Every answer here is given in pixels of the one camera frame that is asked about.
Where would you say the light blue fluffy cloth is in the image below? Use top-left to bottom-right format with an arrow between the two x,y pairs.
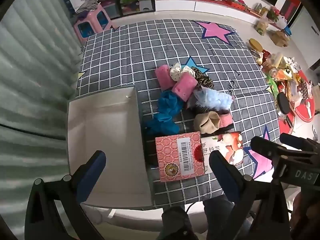
192,86 -> 234,110

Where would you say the brown cardboard box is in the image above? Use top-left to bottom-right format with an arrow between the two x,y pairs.
269,30 -> 290,47

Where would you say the person's left leg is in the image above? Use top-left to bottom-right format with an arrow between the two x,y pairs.
161,206 -> 198,240

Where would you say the red flower bouquet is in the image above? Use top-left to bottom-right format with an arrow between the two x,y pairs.
267,6 -> 282,22

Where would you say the person's right leg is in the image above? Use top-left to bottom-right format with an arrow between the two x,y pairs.
202,197 -> 240,240

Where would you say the white storage box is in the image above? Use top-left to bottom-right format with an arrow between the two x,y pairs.
66,85 -> 153,208

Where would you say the leopard print scrunchie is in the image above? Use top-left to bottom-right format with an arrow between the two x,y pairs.
191,67 -> 215,90

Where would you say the floral printed box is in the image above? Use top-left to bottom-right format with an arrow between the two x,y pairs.
201,131 -> 244,174

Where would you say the pink plastic stool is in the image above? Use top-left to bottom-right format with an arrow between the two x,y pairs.
73,5 -> 113,44

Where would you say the white satin scrunchie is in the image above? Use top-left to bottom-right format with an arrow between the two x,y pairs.
180,65 -> 194,77

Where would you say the cream polka dot scrunchie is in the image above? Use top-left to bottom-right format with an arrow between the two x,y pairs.
169,62 -> 183,82

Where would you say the pile of assorted packaged goods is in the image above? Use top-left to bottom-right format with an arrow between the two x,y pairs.
255,51 -> 313,100

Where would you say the grey checked star blanket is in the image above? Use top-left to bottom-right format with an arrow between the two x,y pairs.
76,19 -> 282,208

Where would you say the red round mat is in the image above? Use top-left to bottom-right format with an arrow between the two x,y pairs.
277,70 -> 317,135

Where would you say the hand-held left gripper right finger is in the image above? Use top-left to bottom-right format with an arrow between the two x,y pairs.
209,151 -> 292,240

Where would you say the pink patterned cardboard box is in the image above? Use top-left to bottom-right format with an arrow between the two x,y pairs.
155,131 -> 207,182

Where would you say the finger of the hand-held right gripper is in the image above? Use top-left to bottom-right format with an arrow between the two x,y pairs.
279,133 -> 320,153
251,136 -> 284,160

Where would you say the beige cloth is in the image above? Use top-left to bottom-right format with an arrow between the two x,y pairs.
193,111 -> 221,134

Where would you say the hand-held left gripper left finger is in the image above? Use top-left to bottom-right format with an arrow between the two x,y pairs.
24,150 -> 107,240

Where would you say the round wooden tray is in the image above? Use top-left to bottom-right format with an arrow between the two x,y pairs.
248,38 -> 265,53

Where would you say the person's leg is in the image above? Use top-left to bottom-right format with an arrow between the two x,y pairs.
161,206 -> 198,240
202,197 -> 240,240

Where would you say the pink fuzzy sock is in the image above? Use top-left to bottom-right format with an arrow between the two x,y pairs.
219,112 -> 234,130

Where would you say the blue mesh bath pouf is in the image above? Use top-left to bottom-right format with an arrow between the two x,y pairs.
144,112 -> 180,134
157,90 -> 184,114

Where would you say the pink sponge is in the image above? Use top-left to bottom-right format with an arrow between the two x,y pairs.
172,72 -> 198,102
154,64 -> 177,90

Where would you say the dark brown knit sock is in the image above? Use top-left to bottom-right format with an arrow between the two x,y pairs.
187,102 -> 230,117

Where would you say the pale green curtain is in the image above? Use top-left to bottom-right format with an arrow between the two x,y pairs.
0,0 -> 83,240

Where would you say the black round disc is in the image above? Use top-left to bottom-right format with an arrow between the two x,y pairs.
276,92 -> 297,113

